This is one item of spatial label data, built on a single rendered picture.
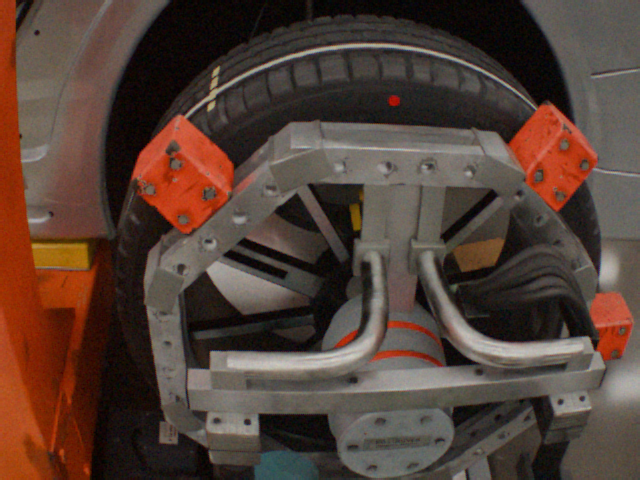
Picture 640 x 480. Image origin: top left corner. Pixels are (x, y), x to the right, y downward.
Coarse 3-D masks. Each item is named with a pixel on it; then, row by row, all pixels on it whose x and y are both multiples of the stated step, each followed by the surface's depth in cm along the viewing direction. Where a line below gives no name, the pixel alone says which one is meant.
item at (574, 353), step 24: (432, 192) 84; (432, 216) 85; (432, 240) 87; (408, 264) 89; (432, 264) 85; (432, 288) 82; (456, 312) 78; (456, 336) 76; (480, 336) 75; (480, 360) 74; (504, 360) 73; (528, 360) 73; (552, 360) 73; (576, 360) 74
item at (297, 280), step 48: (240, 240) 100; (336, 240) 99; (528, 240) 113; (192, 288) 114; (288, 288) 103; (336, 288) 108; (192, 336) 106; (240, 336) 125; (528, 336) 110; (288, 432) 114
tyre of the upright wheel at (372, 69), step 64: (256, 64) 95; (320, 64) 88; (384, 64) 87; (448, 64) 90; (256, 128) 89; (512, 128) 90; (576, 192) 95; (128, 256) 96; (128, 320) 102; (320, 448) 116
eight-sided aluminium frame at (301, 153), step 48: (288, 144) 82; (336, 144) 82; (384, 144) 82; (432, 144) 83; (480, 144) 84; (240, 192) 83; (288, 192) 84; (528, 192) 85; (192, 240) 86; (576, 240) 94; (192, 432) 102; (480, 432) 108
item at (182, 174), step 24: (168, 144) 80; (192, 144) 83; (144, 168) 81; (168, 168) 81; (192, 168) 81; (216, 168) 84; (144, 192) 82; (168, 192) 83; (192, 192) 83; (216, 192) 83; (168, 216) 84; (192, 216) 84
